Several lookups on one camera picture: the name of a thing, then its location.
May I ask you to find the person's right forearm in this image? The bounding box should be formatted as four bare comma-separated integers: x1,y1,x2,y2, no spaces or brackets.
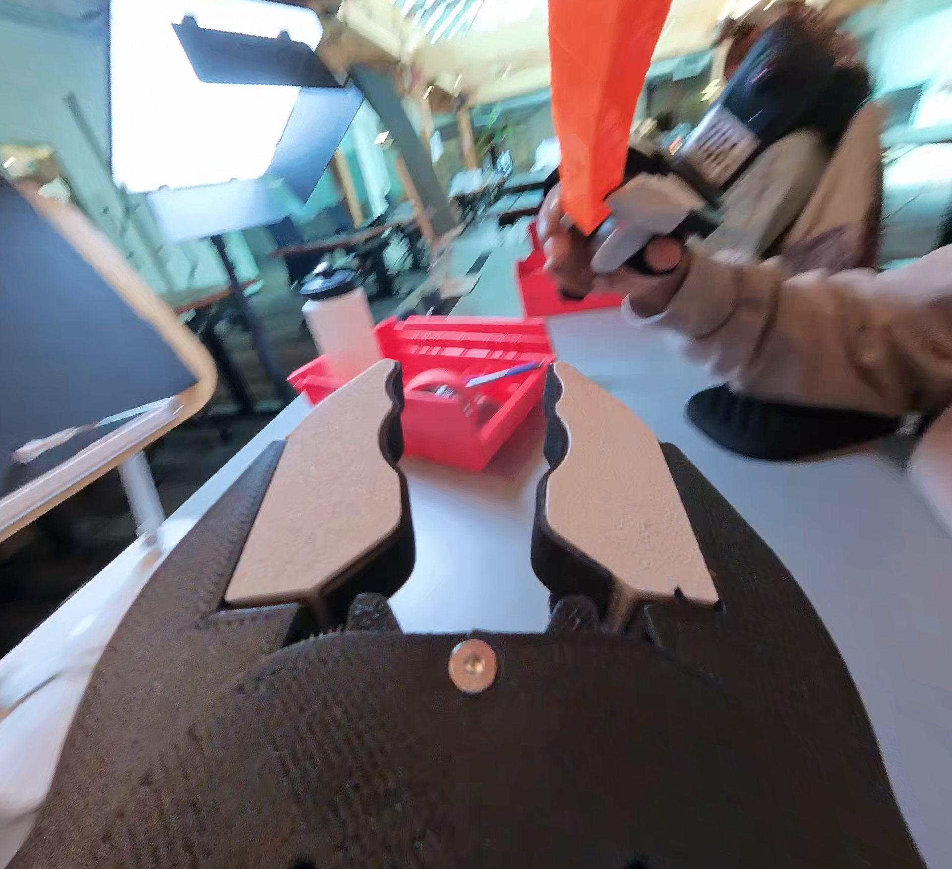
623,244,952,418

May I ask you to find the red ribbed plastic crate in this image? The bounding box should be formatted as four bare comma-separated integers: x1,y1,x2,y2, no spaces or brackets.
515,220,627,319

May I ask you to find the black elbow pad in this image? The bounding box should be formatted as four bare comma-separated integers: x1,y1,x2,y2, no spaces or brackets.
683,382,907,462

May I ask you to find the person's right hand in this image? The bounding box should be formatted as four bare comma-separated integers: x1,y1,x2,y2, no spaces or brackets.
535,181,689,318

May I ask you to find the orange segmented plastic bar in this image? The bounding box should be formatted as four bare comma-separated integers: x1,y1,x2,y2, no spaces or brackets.
544,0,705,236

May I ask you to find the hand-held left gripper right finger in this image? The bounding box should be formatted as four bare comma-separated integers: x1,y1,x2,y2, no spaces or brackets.
530,361,721,619

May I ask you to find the studio light panel with flaps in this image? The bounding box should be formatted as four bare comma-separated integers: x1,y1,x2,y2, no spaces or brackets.
108,0,367,245

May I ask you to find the white board stand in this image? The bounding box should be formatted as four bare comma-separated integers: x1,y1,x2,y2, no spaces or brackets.
0,448,196,821

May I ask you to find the black light stand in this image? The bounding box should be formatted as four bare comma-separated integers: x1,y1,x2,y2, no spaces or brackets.
210,235,263,412

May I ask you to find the red divided plastic bin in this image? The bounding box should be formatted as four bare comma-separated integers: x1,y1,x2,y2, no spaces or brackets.
286,314,557,474

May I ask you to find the black board with wooden rim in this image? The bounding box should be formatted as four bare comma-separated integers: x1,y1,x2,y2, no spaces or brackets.
0,173,219,541

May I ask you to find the white bottle with black lid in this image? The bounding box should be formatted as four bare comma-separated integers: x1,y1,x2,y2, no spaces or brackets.
299,265,382,382

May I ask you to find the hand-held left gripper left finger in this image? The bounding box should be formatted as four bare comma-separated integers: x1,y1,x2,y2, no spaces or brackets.
223,359,416,617

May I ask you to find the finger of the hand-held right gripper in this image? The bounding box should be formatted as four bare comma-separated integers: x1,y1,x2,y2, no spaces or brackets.
591,172,706,275

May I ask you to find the blue and white pen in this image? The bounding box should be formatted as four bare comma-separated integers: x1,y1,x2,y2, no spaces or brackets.
463,361,544,389

